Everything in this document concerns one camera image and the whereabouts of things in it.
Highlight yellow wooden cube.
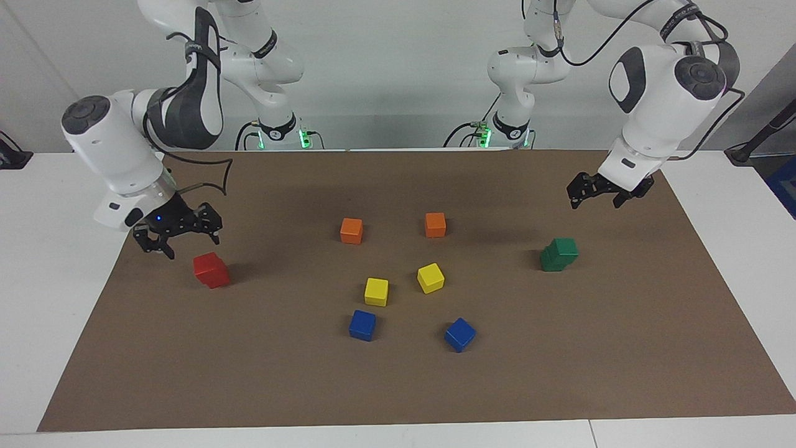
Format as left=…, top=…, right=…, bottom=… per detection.
left=417, top=263, right=445, bottom=294
left=364, top=278, right=389, bottom=307

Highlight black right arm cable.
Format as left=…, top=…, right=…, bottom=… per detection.
left=142, top=34, right=234, bottom=197

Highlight red wooden cube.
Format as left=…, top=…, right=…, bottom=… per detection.
left=193, top=252, right=228, bottom=281
left=198, top=266, right=231, bottom=290

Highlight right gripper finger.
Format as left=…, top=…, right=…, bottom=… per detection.
left=132, top=228, right=176, bottom=260
left=197, top=203, right=223, bottom=245

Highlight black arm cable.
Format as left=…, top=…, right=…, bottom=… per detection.
left=142, top=34, right=234, bottom=197
left=521, top=0, right=746, bottom=161

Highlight black base cable bundle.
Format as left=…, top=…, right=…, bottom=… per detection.
left=443, top=93, right=501, bottom=149

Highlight blue crate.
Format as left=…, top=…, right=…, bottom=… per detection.
left=766, top=154, right=796, bottom=220

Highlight black desk object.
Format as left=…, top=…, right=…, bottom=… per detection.
left=0, top=131, right=34, bottom=170

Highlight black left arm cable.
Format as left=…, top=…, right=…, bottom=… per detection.
left=521, top=0, right=746, bottom=161

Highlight brown table mat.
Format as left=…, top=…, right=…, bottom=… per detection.
left=36, top=148, right=796, bottom=432

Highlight black stand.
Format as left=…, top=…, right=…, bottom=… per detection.
left=724, top=100, right=796, bottom=166

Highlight blue wooden cube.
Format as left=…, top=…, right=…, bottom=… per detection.
left=444, top=317, right=477, bottom=353
left=348, top=309, right=377, bottom=342

